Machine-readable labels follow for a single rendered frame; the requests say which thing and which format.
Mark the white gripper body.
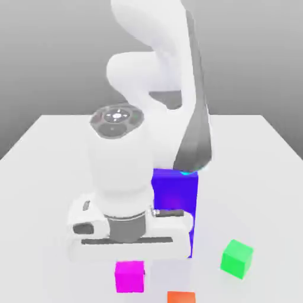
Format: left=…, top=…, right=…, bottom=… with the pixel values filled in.
left=66, top=212, right=194, bottom=262

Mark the small magenta cube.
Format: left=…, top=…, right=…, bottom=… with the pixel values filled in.
left=114, top=260, right=146, bottom=294

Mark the small orange cube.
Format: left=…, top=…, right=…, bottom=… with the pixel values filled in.
left=167, top=291, right=196, bottom=303

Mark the small green cube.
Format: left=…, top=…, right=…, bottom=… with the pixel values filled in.
left=220, top=238, right=254, bottom=280

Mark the large blue box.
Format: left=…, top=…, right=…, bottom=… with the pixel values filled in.
left=151, top=168, right=199, bottom=259

